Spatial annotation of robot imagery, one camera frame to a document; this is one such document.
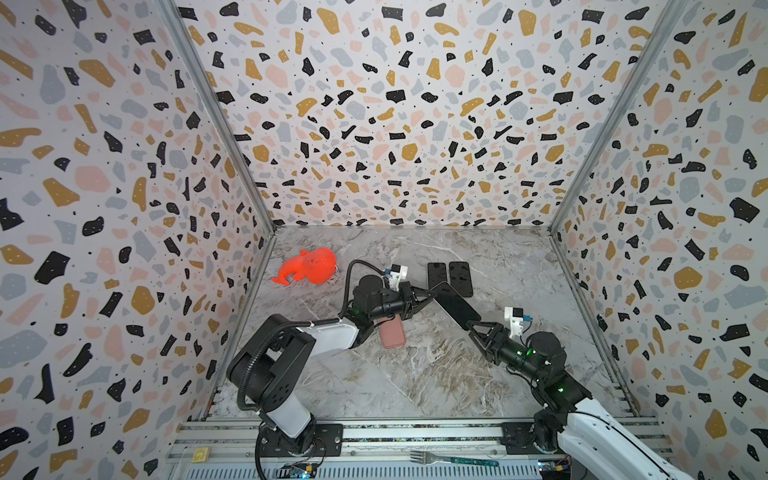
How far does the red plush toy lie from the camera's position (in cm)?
102

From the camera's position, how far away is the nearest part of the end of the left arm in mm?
689

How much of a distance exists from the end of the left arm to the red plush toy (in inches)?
14.0
